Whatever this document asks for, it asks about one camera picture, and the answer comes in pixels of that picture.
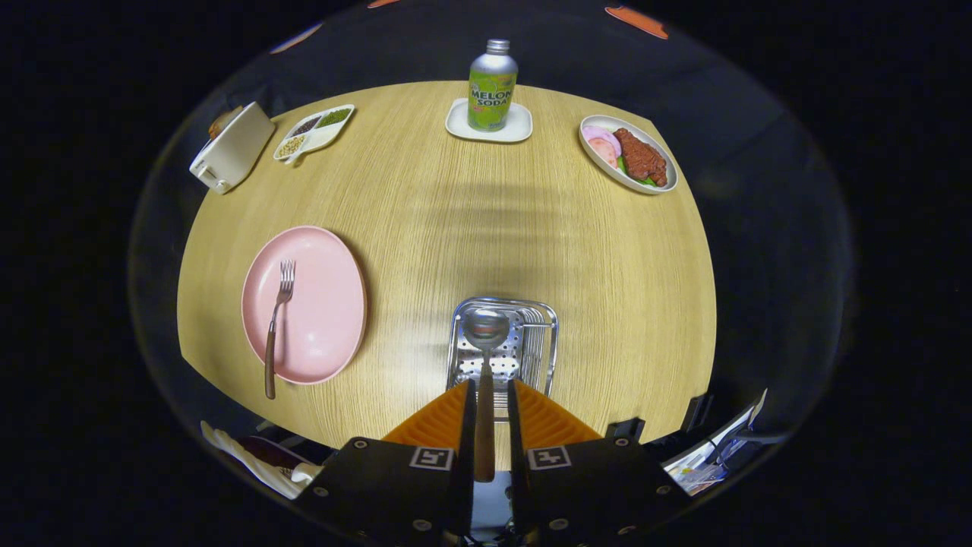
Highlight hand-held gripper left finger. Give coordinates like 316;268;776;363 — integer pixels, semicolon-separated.
292;380;478;546

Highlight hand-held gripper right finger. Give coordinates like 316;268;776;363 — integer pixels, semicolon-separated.
507;378;693;546

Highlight wooden-handled spoon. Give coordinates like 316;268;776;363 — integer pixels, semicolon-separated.
463;308;511;483

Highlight wooden-handled fork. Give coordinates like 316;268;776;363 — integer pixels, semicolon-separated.
264;260;296;400

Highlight white printed papers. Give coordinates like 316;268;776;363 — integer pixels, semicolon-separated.
664;389;791;495

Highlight white cloth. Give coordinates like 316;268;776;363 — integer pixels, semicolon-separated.
200;420;323;501

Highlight metal cutlery basket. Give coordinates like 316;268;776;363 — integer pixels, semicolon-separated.
446;297;560;422

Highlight pink plate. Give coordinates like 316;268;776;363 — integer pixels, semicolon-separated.
241;226;368;385

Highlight green vegetable leaves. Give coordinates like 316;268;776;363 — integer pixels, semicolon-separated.
617;156;658;188

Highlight white round plate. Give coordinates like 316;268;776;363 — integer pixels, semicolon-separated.
579;115;679;195

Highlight red-brown meat piece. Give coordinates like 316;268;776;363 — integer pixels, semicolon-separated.
614;128;669;188

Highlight pink ham slices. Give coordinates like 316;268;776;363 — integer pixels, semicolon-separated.
582;125;623;169

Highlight white divided dish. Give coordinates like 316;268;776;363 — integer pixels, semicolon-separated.
273;104;356;166

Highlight white toaster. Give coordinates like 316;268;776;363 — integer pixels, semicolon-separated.
189;102;276;195

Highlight white square coaster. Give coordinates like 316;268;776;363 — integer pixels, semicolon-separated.
445;97;534;144

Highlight green soda bottle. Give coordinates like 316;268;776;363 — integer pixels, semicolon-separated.
467;39;519;133

